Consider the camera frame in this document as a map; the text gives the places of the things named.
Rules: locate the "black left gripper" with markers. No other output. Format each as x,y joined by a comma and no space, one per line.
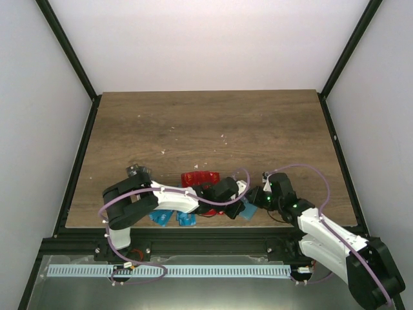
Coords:
239,207

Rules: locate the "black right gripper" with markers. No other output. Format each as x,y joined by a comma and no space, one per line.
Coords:
255,200

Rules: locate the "blue card holder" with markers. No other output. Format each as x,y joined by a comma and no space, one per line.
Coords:
249,209

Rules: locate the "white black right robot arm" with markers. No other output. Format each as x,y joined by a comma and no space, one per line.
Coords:
364,264

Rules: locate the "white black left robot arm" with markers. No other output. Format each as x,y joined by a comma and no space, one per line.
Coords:
130,200

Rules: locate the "red credit card pile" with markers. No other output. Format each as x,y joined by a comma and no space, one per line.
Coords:
202,178

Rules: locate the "blue credit card pile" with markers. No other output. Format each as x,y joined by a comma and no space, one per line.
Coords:
185,219

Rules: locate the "black credit card pile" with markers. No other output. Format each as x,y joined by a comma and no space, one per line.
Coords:
138,170

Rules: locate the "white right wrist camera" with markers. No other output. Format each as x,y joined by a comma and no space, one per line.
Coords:
266,183

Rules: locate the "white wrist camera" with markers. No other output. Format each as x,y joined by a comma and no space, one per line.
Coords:
243,188
266,183

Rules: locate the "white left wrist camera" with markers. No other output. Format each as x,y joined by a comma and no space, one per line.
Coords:
243,188

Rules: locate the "grey metal base plate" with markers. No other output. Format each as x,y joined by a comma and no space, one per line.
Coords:
192,282

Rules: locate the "black front frame rail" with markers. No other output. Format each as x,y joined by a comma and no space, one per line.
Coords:
279,243

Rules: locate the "light blue slotted cable duct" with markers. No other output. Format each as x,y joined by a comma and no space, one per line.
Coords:
167,270

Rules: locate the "black right frame post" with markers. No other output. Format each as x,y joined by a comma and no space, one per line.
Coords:
353,41

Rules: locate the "black frame post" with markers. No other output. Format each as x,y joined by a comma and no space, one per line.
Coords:
353,41
56,27

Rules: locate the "black left frame post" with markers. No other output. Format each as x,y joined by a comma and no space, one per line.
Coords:
56,27

